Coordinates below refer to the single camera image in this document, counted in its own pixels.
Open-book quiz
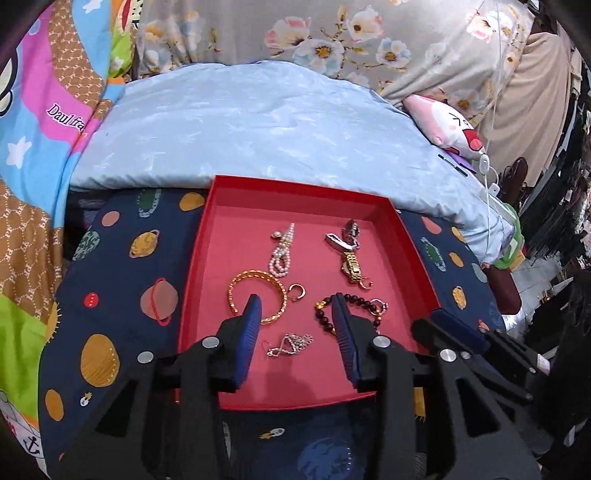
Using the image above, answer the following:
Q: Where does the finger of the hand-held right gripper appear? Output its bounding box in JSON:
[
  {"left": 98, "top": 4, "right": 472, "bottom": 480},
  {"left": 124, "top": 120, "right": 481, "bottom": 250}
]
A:
[
  {"left": 411, "top": 318, "right": 533, "bottom": 403},
  {"left": 431, "top": 309, "right": 549, "bottom": 376}
]

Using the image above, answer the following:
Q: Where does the white charger cable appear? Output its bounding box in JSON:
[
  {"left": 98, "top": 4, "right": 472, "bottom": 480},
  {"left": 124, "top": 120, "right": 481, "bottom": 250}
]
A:
[{"left": 477, "top": 46, "right": 514, "bottom": 220}]

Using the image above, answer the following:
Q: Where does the grey floral cloth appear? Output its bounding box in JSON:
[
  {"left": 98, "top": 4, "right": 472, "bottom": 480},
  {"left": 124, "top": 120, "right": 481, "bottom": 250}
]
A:
[{"left": 134, "top": 0, "right": 537, "bottom": 126}]

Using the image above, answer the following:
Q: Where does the gold wristwatch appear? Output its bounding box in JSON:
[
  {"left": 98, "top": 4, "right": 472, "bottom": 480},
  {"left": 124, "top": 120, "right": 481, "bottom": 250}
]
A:
[{"left": 341, "top": 249, "right": 376, "bottom": 291}]

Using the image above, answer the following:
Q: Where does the gold bangle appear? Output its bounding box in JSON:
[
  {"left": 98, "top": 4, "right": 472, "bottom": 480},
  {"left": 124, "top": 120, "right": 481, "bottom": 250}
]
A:
[{"left": 226, "top": 270, "right": 288, "bottom": 325}]

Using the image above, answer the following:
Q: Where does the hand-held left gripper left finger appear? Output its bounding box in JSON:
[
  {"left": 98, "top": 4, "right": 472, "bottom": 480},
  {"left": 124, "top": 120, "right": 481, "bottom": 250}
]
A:
[{"left": 48, "top": 293, "right": 264, "bottom": 480}]

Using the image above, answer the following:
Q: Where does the navy planet print sheet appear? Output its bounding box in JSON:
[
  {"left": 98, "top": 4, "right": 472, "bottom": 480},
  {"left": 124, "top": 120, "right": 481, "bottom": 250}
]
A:
[{"left": 39, "top": 187, "right": 509, "bottom": 480}]

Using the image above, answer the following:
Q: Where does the pink cartoon pillow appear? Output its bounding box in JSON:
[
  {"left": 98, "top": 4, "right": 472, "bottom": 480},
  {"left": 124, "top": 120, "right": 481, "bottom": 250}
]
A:
[{"left": 403, "top": 95, "right": 486, "bottom": 161}]

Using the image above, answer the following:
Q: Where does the light blue pillow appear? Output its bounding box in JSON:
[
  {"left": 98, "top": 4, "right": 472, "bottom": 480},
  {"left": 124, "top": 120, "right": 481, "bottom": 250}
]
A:
[{"left": 69, "top": 61, "right": 517, "bottom": 241}]

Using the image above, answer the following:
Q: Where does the dark silver clasp ornament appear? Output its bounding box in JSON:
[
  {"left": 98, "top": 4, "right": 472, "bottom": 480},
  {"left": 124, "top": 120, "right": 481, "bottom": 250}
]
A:
[{"left": 324, "top": 220, "right": 365, "bottom": 252}]

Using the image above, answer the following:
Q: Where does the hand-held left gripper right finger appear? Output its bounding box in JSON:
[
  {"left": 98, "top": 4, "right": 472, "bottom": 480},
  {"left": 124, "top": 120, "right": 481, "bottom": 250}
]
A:
[{"left": 329, "top": 292, "right": 542, "bottom": 480}]

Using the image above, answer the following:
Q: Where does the colourful cartoon blanket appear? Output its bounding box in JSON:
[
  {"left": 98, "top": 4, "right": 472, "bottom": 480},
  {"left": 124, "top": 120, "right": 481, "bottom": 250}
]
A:
[{"left": 0, "top": 0, "right": 145, "bottom": 476}]

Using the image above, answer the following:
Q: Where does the red jewelry box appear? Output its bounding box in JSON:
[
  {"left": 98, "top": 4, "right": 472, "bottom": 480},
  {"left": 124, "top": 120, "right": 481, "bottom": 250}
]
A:
[{"left": 177, "top": 174, "right": 443, "bottom": 411}]

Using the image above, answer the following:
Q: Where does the silver chain pendant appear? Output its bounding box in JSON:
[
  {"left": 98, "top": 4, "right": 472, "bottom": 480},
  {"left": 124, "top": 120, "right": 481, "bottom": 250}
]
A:
[{"left": 265, "top": 333, "right": 315, "bottom": 357}]

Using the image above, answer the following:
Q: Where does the dark bead bracelet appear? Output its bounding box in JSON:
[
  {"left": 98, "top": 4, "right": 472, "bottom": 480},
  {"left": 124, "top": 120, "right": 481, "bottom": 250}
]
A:
[{"left": 314, "top": 294, "right": 384, "bottom": 335}]

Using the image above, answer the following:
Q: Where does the beige curtain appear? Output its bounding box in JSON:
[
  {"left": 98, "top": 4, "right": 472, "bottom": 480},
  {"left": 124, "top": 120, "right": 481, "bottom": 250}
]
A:
[{"left": 475, "top": 32, "right": 579, "bottom": 188}]

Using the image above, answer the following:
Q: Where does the dark red chair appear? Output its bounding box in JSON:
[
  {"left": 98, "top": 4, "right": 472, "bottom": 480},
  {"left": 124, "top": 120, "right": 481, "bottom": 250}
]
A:
[{"left": 501, "top": 157, "right": 530, "bottom": 205}]

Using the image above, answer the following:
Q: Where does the pearl hair clip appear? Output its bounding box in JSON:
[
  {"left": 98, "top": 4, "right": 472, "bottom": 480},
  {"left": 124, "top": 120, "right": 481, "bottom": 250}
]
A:
[{"left": 268, "top": 222, "right": 297, "bottom": 278}]

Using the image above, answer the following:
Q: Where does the green cloth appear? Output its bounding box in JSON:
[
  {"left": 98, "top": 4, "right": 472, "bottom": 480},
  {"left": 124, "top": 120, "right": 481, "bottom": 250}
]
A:
[{"left": 493, "top": 217, "right": 528, "bottom": 269}]

